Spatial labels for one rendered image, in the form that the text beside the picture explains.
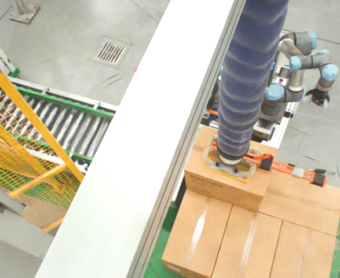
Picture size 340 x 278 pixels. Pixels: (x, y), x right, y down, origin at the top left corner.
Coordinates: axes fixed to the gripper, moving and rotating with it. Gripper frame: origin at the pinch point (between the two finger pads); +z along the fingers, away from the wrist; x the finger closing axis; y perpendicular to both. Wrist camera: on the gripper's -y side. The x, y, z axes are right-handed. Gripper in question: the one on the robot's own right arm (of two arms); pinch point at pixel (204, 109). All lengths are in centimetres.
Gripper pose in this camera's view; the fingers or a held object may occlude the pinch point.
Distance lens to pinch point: 282.5
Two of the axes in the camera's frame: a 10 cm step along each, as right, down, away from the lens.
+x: 3.7, -8.4, 4.0
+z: 0.8, 4.6, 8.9
